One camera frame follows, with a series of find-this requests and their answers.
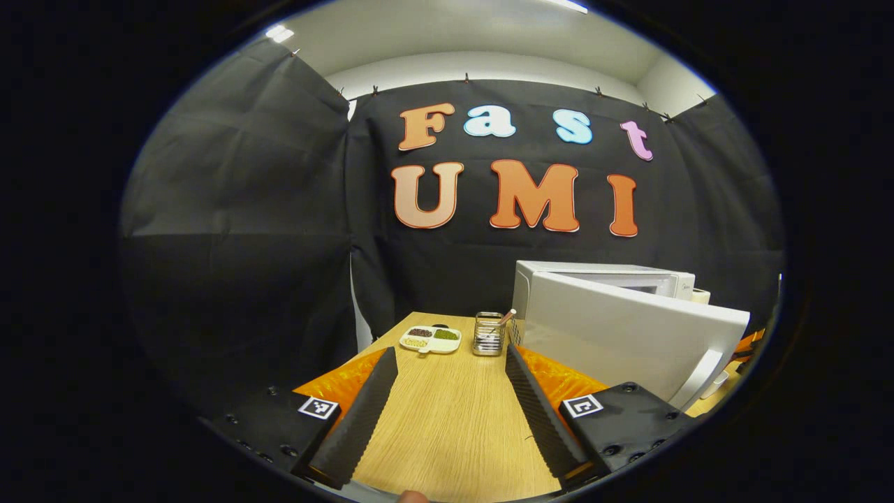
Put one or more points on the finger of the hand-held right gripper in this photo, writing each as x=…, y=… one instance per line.
x=749, y=341

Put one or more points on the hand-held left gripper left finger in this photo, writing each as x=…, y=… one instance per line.
x=363, y=419

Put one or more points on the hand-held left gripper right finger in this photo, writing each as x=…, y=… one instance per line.
x=541, y=419

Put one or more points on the white microwave oven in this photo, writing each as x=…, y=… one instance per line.
x=614, y=335

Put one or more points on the white ribbed food tray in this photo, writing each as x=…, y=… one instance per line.
x=718, y=384

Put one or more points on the white toaster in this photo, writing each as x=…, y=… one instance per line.
x=700, y=296

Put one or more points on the metal mesh utensil holder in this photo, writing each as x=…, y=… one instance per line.
x=489, y=346

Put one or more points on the white divided bean dish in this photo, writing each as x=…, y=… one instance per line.
x=429, y=341

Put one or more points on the black backdrop cloth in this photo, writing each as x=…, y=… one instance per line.
x=244, y=244

